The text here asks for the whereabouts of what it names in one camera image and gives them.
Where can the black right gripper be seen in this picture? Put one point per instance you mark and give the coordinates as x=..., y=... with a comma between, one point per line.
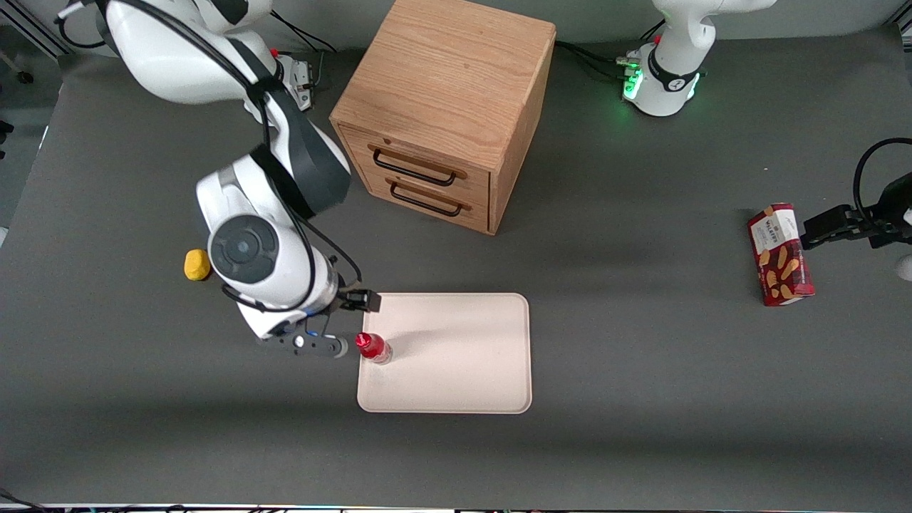
x=354, y=298

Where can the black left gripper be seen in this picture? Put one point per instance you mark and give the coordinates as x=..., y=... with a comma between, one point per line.
x=873, y=225

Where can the red coke bottle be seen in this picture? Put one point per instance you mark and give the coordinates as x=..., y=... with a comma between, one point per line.
x=374, y=348

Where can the beige rectangular tray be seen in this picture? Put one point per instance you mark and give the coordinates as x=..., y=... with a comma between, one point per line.
x=456, y=356

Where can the red biscuit box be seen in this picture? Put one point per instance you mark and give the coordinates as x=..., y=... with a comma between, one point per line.
x=780, y=253

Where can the yellow lemon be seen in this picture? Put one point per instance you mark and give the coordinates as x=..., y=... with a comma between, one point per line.
x=196, y=264

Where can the wooden two-drawer cabinet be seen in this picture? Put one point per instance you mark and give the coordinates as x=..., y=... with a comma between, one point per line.
x=442, y=78

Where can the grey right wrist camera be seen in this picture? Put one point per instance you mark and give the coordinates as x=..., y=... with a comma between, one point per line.
x=306, y=345

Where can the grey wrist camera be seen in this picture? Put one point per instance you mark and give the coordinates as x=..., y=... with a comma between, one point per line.
x=306, y=345
x=905, y=268

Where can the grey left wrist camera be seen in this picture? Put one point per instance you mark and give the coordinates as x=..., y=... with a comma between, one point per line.
x=905, y=268

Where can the aluminium frame rail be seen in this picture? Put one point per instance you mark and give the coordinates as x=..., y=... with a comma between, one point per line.
x=905, y=27
x=35, y=34

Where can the black mount piece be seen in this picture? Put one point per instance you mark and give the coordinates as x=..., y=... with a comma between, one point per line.
x=4, y=139

